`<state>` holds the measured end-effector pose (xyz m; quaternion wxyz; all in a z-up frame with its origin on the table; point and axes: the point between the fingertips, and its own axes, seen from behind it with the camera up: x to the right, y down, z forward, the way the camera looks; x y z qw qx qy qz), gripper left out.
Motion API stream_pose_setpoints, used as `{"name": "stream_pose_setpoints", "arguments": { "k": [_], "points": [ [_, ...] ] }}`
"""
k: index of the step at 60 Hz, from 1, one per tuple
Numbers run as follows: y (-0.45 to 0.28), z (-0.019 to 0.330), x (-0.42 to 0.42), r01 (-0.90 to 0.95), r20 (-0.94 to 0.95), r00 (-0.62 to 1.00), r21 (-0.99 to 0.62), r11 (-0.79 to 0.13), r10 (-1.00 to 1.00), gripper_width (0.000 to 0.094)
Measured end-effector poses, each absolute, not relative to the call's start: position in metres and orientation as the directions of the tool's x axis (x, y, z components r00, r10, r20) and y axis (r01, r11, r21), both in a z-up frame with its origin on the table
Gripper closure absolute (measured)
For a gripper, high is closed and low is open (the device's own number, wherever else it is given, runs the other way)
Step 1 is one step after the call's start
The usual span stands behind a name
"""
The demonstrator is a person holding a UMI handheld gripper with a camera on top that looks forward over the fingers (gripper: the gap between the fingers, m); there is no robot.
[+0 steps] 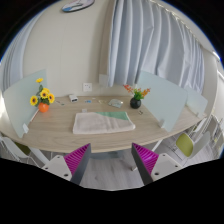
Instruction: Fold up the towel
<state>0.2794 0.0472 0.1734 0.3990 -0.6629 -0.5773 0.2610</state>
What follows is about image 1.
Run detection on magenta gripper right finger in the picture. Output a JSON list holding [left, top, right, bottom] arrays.
[[131, 142, 184, 186]]

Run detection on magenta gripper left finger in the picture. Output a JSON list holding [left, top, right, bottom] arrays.
[[42, 143, 92, 186]]

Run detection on beige and green towel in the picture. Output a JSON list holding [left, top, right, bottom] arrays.
[[73, 111, 135, 135]]

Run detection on green and white chair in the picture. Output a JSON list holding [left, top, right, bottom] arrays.
[[176, 131, 210, 158]]

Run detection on small white box device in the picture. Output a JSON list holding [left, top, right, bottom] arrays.
[[69, 94, 78, 102]]

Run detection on right frosted desk divider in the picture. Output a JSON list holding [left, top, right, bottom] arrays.
[[137, 71, 187, 132]]

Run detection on frosted desk divider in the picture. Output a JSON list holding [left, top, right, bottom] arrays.
[[3, 70, 47, 138], [137, 71, 187, 132]]

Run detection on orange flowers in black vase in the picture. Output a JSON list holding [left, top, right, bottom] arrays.
[[124, 84, 150, 109]]

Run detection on white chair left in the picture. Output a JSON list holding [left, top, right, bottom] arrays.
[[0, 135, 41, 167]]

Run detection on sunflowers in orange vase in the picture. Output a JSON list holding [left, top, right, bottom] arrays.
[[30, 78, 55, 113]]

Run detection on far right frosted divider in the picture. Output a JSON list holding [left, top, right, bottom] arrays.
[[185, 87, 208, 118]]

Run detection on left frosted desk divider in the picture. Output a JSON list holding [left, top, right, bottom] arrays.
[[3, 70, 47, 138]]

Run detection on light blue curtain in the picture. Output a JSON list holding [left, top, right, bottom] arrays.
[[107, 0, 204, 92]]

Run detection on white wall socket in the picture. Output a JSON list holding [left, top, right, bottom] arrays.
[[83, 83, 92, 92]]

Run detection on round wall clock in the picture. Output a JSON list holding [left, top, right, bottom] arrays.
[[62, 0, 95, 13]]

